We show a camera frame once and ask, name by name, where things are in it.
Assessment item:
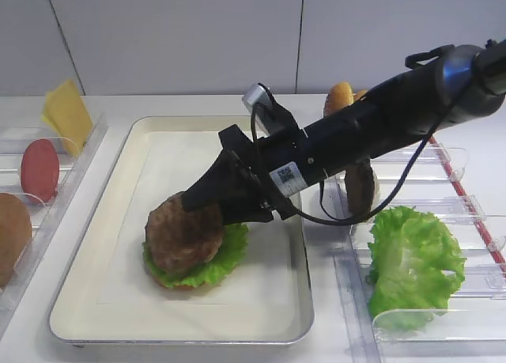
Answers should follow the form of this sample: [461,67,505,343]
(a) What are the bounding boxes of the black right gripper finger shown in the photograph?
[221,193,274,225]

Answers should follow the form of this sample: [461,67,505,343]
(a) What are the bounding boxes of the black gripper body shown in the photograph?
[218,124,328,223]

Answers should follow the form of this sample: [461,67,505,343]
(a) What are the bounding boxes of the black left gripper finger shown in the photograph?
[182,149,253,212]

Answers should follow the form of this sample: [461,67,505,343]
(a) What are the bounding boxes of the brown meat patty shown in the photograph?
[145,191,225,278]
[345,160,376,216]

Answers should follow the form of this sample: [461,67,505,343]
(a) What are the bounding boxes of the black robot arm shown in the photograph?
[182,41,505,224]

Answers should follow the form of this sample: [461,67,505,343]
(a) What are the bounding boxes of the lettuce leaf on burger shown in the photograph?
[142,223,249,286]

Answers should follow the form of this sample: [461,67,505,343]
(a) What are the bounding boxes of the large lettuce leaf in rack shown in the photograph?
[366,206,466,333]

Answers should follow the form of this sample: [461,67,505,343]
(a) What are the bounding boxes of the yellow cheese slice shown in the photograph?
[41,79,93,157]

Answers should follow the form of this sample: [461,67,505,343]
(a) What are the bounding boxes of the red tomato slice in rack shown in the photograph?
[21,138,59,205]

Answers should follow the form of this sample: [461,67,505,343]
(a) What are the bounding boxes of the golden bun top in rack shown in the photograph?
[323,81,367,117]

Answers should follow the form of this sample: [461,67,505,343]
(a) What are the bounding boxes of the bottom bun on tray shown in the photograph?
[153,278,206,291]

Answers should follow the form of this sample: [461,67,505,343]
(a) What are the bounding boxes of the white metal tray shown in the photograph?
[49,116,314,345]

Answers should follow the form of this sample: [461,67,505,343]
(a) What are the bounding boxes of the clear acrylic rack left side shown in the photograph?
[1,114,108,319]

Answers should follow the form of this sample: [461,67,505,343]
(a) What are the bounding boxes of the clear acrylic rack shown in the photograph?
[1,114,108,319]
[334,141,505,362]

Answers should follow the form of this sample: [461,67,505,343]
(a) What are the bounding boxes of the brown bun in left rack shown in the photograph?
[1,193,32,288]

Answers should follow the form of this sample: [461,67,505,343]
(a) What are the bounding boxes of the clear acrylic rack right side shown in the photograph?
[334,141,505,362]

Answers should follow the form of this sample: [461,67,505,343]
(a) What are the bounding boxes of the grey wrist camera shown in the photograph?
[242,83,297,136]

